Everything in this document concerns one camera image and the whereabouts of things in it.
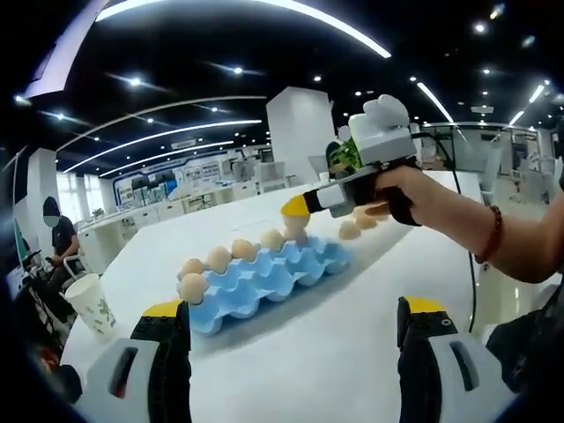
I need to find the red bead bracelet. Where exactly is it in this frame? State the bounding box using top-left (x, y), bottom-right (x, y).
top-left (473, 204), bottom-right (504, 265)

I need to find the person's dark patterned clothing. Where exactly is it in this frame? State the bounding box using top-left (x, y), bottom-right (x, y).
top-left (484, 281), bottom-right (564, 396)

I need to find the large hanging screen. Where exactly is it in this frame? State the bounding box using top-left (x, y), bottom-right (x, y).
top-left (24, 0), bottom-right (111, 98)

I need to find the long white counter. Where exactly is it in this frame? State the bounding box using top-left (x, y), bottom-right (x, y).
top-left (78, 180), bottom-right (261, 261)

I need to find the potted green plant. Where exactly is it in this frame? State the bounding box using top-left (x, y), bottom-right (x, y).
top-left (325, 136), bottom-right (367, 177)

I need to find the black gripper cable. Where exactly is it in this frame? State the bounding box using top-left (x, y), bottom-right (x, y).
top-left (412, 130), bottom-right (481, 334)

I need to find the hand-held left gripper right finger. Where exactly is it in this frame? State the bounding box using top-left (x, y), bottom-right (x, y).
top-left (396, 295), bottom-right (519, 423)

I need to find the white office chair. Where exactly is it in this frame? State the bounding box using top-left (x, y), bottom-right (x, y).
top-left (63, 255), bottom-right (89, 283)

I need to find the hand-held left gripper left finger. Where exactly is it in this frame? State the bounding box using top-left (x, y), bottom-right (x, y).
top-left (78, 299), bottom-right (193, 423)

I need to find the blue egg tray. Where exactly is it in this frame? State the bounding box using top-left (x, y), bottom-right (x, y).
top-left (175, 235), bottom-right (353, 338)

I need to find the single beige egg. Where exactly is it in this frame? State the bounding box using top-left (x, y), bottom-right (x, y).
top-left (180, 272), bottom-right (209, 305)
top-left (282, 214), bottom-right (308, 246)
top-left (231, 239), bottom-right (259, 261)
top-left (259, 228), bottom-right (286, 250)
top-left (206, 246), bottom-right (231, 273)
top-left (180, 257), bottom-right (206, 278)

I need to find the black pouch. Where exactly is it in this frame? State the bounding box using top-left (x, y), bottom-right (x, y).
top-left (56, 376), bottom-right (85, 404)

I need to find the white paper cup green print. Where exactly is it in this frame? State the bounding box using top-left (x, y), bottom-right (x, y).
top-left (64, 272), bottom-right (118, 337)

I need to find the person's right hand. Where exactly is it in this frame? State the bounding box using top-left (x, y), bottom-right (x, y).
top-left (381, 166), bottom-right (442, 225)

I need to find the blue wall display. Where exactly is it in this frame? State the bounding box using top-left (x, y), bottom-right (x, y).
top-left (112, 152), bottom-right (230, 204)

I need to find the white mesh chair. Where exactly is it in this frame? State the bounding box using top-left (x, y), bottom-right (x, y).
top-left (257, 160), bottom-right (292, 195)

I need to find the group of beige eggs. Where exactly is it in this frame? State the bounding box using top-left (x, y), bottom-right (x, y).
top-left (338, 206), bottom-right (391, 241)

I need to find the white table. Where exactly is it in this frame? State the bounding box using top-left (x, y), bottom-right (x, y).
top-left (59, 169), bottom-right (494, 423)

